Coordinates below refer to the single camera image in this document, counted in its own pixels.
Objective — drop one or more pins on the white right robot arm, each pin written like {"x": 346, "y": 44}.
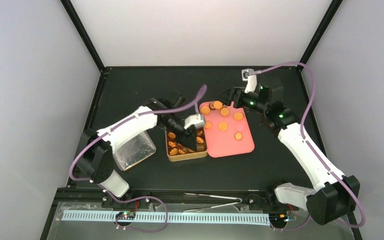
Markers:
{"x": 332, "y": 194}

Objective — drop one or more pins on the pink plastic tray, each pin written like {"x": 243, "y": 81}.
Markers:
{"x": 222, "y": 143}

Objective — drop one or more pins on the orange cookie second row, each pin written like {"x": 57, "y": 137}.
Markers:
{"x": 171, "y": 135}

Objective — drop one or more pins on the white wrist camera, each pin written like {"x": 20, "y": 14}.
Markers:
{"x": 197, "y": 120}
{"x": 250, "y": 78}

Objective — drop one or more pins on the orange cookie third row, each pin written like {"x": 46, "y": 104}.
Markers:
{"x": 200, "y": 140}
{"x": 172, "y": 144}

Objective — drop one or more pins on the chocolate sprinkled donut cookie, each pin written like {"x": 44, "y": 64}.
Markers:
{"x": 211, "y": 105}

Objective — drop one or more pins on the round waffle cookie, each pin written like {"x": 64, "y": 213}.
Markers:
{"x": 238, "y": 116}
{"x": 208, "y": 125}
{"x": 205, "y": 110}
{"x": 238, "y": 136}
{"x": 224, "y": 111}
{"x": 217, "y": 105}
{"x": 222, "y": 126}

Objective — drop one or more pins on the light blue slotted cable duct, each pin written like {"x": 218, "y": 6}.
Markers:
{"x": 258, "y": 219}

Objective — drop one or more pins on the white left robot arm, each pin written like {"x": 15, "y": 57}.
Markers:
{"x": 97, "y": 149}

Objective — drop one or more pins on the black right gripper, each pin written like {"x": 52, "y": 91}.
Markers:
{"x": 231, "y": 94}

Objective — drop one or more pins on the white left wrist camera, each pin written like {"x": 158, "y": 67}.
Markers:
{"x": 197, "y": 120}

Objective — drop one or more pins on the silver tin lid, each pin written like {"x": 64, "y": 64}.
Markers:
{"x": 134, "y": 151}

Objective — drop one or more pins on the gold cookie tin box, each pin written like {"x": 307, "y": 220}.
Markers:
{"x": 185, "y": 153}

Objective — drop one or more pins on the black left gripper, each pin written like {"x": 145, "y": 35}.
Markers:
{"x": 186, "y": 135}

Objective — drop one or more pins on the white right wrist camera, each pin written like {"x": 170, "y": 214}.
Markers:
{"x": 250, "y": 78}

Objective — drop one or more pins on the black enclosure frame post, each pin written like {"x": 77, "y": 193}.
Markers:
{"x": 82, "y": 32}

